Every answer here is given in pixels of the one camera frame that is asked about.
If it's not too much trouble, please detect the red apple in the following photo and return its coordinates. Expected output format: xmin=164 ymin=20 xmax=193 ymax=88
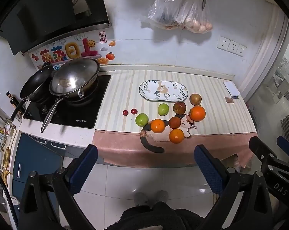
xmin=169 ymin=116 xmax=182 ymax=129
xmin=173 ymin=102 xmax=187 ymax=115

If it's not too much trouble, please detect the clear plastic bag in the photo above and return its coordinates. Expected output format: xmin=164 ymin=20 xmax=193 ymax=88
xmin=141 ymin=0 xmax=190 ymax=30

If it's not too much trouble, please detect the plastic bag of eggs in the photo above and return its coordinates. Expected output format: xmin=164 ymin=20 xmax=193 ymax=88
xmin=180 ymin=0 xmax=213 ymax=33

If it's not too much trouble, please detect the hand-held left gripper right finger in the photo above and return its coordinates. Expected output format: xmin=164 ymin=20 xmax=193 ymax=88
xmin=194 ymin=144 xmax=274 ymax=230

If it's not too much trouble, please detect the black gas stove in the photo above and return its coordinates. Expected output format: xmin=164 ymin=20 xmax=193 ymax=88
xmin=22 ymin=75 xmax=111 ymax=129

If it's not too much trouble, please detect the black frying pan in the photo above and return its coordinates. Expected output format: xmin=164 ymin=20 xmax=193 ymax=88
xmin=10 ymin=63 xmax=54 ymax=122

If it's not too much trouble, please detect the dark sauce bottle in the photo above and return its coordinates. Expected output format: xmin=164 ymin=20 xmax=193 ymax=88
xmin=6 ymin=91 xmax=20 ymax=111

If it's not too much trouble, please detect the large orange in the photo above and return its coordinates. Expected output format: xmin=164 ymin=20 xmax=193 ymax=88
xmin=190 ymin=105 xmax=206 ymax=122

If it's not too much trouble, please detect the green apple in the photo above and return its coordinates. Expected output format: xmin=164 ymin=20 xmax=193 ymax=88
xmin=135 ymin=113 xmax=149 ymax=127
xmin=158 ymin=103 xmax=169 ymax=116

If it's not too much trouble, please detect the brownish red pomegranate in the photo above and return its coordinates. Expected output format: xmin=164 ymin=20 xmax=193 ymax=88
xmin=189 ymin=93 xmax=202 ymax=106

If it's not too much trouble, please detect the colourful wall sticker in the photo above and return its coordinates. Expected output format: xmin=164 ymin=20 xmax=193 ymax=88
xmin=30 ymin=31 xmax=116 ymax=70

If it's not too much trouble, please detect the grey slipper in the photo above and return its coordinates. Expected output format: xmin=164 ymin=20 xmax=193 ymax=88
xmin=154 ymin=190 xmax=169 ymax=203

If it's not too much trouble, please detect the frosted glass door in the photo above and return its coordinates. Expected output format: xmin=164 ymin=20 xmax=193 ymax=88
xmin=245 ymin=24 xmax=289 ymax=144

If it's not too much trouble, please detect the floral oval plate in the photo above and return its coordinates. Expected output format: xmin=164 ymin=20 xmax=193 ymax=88
xmin=139 ymin=80 xmax=189 ymax=101

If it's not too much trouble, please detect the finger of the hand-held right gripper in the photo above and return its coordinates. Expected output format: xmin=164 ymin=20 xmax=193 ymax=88
xmin=248 ymin=136 xmax=279 ymax=170
xmin=276 ymin=136 xmax=289 ymax=163

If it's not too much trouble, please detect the black range hood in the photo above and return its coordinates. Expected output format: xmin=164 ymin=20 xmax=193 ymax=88
xmin=0 ymin=0 xmax=111 ymax=55

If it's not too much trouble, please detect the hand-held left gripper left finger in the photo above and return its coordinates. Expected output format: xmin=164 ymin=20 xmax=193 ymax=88
xmin=17 ymin=144 xmax=99 ymax=230

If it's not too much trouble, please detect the person's dark fleece clothing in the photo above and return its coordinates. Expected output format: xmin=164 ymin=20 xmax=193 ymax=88
xmin=112 ymin=201 xmax=207 ymax=230

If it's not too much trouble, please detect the blue cabinet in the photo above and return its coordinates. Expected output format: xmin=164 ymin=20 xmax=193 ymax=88
xmin=11 ymin=133 xmax=71 ymax=197

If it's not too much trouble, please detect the steel wok with glass lid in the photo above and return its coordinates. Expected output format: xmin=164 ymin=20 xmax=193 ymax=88
xmin=40 ymin=57 xmax=101 ymax=133

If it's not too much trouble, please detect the striped tablecloth with cat print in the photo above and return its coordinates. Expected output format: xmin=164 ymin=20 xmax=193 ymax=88
xmin=92 ymin=69 xmax=258 ymax=169

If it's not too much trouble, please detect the white folded cloth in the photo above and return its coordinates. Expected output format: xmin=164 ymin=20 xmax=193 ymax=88
xmin=223 ymin=81 xmax=241 ymax=96

